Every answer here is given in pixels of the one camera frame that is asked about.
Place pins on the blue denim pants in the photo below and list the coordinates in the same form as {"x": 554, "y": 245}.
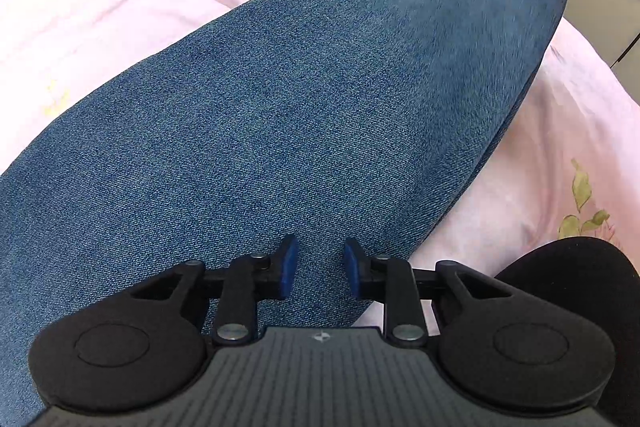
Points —
{"x": 275, "y": 107}

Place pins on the person's black trouser leg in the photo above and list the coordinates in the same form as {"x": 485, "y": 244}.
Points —
{"x": 575, "y": 267}

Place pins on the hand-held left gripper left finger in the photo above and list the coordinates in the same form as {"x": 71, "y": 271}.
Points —
{"x": 286, "y": 268}

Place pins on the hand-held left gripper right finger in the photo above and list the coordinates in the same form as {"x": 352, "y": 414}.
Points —
{"x": 353, "y": 271}

